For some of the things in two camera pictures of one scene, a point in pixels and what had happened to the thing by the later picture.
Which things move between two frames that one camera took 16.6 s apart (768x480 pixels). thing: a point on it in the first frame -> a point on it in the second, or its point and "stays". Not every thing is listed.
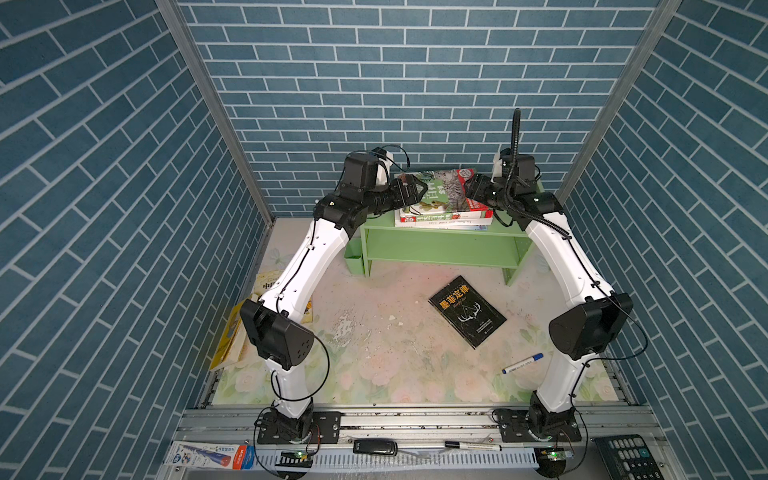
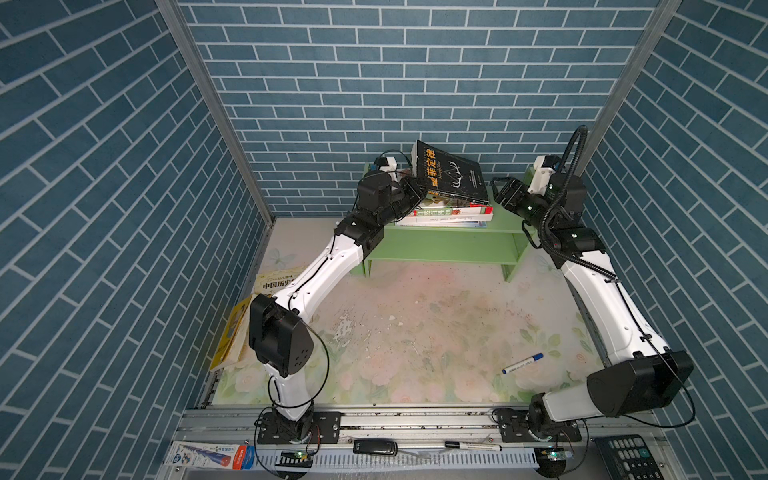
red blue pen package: [206, 455] stays
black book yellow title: [467, 311] -> [447, 172]
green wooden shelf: [499, 248] stays
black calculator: [627, 457] stays
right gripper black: [477, 187] -> [508, 191]
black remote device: [375, 447] stays
